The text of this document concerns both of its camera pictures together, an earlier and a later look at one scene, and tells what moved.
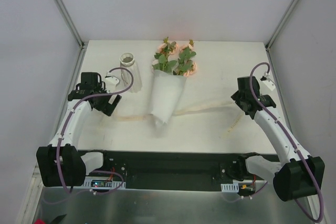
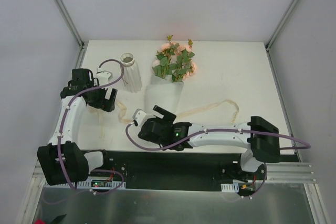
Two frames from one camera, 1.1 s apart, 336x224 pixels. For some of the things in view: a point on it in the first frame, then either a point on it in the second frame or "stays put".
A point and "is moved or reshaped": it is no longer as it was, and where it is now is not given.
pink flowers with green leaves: x=185 y=66 is moved or reshaped
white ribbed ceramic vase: x=127 y=61 stays put
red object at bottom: x=39 y=221 stays put
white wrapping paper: x=168 y=88 is moved or reshaped
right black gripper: x=248 y=84 to x=163 y=115
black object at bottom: x=58 y=219 stays put
